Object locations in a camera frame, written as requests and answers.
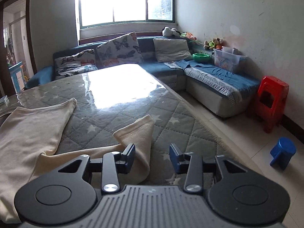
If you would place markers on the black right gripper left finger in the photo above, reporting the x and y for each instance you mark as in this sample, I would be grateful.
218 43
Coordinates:
65 194

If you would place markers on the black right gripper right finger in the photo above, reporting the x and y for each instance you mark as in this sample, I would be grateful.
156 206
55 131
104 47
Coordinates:
233 192

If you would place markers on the cream knit garment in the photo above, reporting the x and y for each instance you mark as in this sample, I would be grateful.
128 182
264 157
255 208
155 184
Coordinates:
30 139

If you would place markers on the small blue plastic stool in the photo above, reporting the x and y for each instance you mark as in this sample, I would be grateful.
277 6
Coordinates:
282 152

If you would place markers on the red plastic stool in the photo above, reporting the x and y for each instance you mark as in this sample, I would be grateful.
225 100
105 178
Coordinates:
270 101

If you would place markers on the blue cloth on sofa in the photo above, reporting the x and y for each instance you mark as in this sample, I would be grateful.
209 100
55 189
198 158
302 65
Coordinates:
242 82

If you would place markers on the blue corner sofa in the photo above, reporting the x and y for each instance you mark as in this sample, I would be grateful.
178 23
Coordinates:
220 98

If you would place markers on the light blue small cabinet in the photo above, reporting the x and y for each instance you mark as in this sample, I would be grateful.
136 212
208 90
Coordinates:
17 77

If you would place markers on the clear plastic storage box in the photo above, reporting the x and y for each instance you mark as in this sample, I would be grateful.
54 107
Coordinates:
229 59

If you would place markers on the small butterfly print cushion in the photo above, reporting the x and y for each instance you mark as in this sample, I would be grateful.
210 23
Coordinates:
82 62

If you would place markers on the green plastic bowl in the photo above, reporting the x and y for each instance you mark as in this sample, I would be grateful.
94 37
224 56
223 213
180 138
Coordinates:
201 58

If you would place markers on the brown plush toys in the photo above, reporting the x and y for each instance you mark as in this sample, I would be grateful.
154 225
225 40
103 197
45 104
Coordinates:
215 43

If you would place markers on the large butterfly print cushion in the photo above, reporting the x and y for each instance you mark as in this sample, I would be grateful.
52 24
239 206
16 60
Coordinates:
121 50

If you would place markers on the grey plain cushion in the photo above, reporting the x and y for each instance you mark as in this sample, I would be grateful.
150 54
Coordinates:
167 50

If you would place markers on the orange green plush toy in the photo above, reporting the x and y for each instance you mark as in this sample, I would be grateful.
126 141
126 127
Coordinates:
188 35

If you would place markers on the white black plush toy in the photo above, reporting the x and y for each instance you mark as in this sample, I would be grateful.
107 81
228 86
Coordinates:
170 32

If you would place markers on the dark wooden door frame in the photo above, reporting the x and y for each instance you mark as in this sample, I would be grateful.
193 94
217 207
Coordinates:
16 43

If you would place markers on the window with green frame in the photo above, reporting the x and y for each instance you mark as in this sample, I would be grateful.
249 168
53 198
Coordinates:
94 13

